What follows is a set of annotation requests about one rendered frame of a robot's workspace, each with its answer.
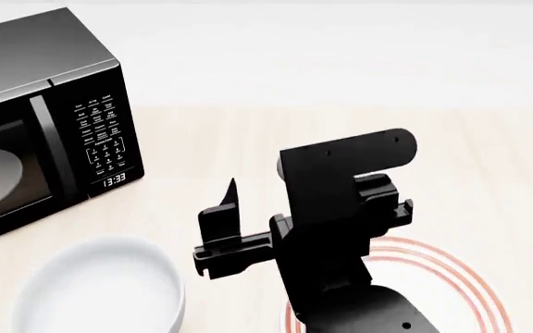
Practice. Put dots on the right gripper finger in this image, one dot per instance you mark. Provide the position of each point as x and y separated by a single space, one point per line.
220 225
377 192

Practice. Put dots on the white plate with red rings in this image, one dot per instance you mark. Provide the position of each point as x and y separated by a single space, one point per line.
461 277

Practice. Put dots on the white bowl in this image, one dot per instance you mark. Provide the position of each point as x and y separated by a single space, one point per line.
104 277

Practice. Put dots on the black microwave oven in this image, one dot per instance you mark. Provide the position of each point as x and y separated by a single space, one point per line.
63 104

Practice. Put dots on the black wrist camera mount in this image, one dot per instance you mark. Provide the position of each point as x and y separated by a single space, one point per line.
322 180

